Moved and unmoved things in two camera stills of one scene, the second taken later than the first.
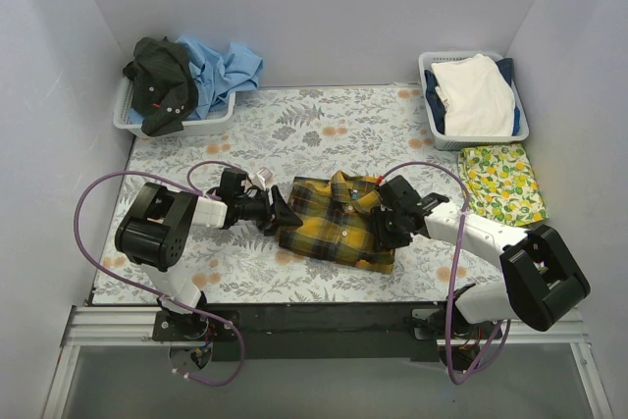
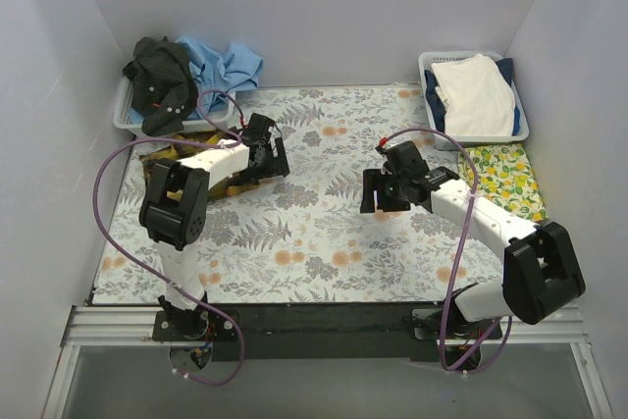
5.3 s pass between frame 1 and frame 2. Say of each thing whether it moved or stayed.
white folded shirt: stayed
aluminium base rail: stayed
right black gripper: moved
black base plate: stayed
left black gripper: moved
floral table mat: stayed
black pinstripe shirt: stayed
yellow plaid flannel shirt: moved
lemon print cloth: stayed
